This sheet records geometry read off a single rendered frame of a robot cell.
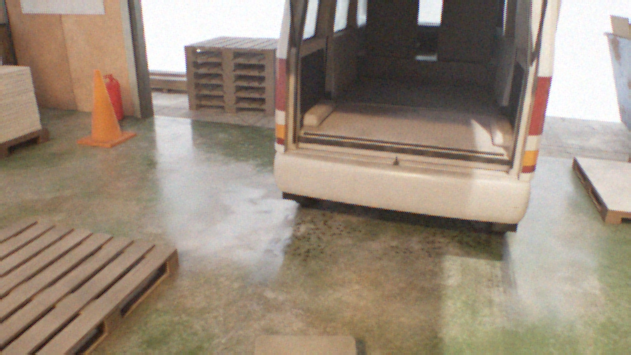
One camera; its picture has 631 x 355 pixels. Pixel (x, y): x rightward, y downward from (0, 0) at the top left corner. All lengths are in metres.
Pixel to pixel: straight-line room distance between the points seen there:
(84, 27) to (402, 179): 4.42
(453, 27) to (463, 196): 2.10
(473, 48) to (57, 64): 4.73
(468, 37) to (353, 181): 2.16
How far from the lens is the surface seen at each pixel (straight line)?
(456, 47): 4.37
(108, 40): 5.83
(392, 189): 2.59
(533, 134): 2.59
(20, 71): 5.07
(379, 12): 4.39
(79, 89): 6.28
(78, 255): 2.78
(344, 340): 1.90
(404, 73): 4.39
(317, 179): 2.67
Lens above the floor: 1.48
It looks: 23 degrees down
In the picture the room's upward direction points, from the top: 1 degrees clockwise
